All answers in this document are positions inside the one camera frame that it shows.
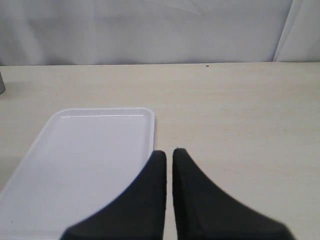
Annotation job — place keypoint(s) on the stainless steel cup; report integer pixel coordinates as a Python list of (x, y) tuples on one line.
[(2, 84)]

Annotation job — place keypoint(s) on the white backdrop curtain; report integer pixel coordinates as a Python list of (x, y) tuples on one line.
[(98, 32)]

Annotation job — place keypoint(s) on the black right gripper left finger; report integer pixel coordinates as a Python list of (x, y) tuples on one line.
[(136, 214)]

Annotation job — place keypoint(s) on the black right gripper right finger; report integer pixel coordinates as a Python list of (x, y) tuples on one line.
[(203, 211)]

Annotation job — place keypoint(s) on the white plastic tray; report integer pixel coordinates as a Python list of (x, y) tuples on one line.
[(82, 159)]

